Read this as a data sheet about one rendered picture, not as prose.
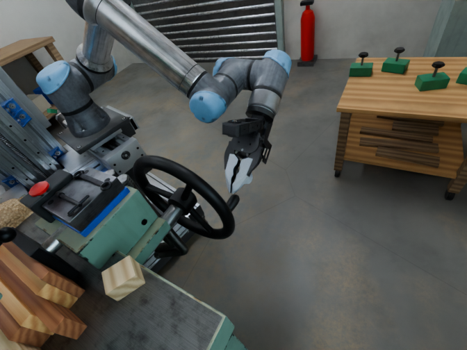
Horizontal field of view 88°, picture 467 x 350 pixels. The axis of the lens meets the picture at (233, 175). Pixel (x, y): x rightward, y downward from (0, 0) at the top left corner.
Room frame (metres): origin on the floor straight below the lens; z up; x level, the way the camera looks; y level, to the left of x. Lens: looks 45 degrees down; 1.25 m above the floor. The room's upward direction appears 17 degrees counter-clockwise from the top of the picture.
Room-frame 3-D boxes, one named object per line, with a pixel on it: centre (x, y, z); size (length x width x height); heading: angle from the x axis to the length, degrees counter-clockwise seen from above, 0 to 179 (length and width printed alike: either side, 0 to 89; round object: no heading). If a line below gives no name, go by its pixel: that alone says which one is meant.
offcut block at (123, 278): (0.19, 0.21, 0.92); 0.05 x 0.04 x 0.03; 110
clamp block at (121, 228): (0.32, 0.27, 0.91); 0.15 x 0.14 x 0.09; 49
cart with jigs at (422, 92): (0.98, -1.01, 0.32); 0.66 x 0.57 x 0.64; 50
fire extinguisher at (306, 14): (2.66, -1.18, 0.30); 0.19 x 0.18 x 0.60; 142
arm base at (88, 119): (0.93, 0.48, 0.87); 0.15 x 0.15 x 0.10
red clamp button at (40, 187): (0.33, 0.31, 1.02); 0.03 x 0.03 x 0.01
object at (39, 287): (0.23, 0.35, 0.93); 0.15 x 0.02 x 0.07; 49
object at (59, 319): (0.21, 0.35, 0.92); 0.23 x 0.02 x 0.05; 49
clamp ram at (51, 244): (0.27, 0.31, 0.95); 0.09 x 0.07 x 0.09; 49
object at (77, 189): (0.33, 0.27, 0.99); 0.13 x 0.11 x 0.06; 49
